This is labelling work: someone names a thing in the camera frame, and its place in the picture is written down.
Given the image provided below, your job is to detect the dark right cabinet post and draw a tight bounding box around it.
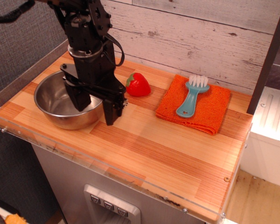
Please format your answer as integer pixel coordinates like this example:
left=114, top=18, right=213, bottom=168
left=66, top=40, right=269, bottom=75
left=246, top=18, right=280, bottom=115

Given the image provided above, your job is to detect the stainless steel bowl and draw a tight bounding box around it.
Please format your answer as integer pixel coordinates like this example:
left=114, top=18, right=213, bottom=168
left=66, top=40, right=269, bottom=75
left=34, top=71, right=103, bottom=130

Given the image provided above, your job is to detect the grey toy fridge cabinet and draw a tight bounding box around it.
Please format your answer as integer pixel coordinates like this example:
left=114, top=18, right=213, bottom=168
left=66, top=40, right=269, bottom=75
left=33, top=146, right=203, bottom=224

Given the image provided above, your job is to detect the black sleeved cable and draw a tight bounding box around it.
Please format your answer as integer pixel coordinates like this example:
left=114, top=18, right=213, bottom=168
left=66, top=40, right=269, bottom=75
left=0, top=0, right=35, bottom=23

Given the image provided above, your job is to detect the silver dispenser panel with buttons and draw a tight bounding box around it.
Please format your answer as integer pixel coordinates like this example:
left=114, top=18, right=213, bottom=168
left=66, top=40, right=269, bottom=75
left=84, top=184, right=141, bottom=224

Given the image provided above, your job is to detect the red toy strawberry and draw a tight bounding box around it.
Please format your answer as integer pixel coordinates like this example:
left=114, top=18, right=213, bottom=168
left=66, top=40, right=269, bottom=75
left=126, top=72, right=151, bottom=97

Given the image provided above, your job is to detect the folded orange cloth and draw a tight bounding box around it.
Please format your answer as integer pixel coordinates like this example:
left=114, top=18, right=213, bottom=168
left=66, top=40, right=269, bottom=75
left=156, top=75, right=231, bottom=135

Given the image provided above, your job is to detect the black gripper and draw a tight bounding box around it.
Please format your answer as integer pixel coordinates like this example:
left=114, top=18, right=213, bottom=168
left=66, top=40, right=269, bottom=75
left=61, top=46, right=126, bottom=126

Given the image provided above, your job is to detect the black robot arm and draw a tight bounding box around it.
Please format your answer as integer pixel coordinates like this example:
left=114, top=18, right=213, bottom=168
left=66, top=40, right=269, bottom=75
left=46, top=0, right=126, bottom=126

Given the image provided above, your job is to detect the clear acrylic edge guard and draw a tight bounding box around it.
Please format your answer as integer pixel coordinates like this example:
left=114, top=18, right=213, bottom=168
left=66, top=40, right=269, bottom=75
left=0, top=109, right=252, bottom=224

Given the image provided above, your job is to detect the orange yellow object bottom left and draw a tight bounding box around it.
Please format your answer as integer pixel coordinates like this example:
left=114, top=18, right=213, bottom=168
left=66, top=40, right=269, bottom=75
left=5, top=214, right=27, bottom=224

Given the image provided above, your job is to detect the teal brush with white bristles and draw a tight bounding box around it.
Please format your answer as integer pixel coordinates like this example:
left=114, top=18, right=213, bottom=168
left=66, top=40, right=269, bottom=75
left=176, top=75, right=210, bottom=118

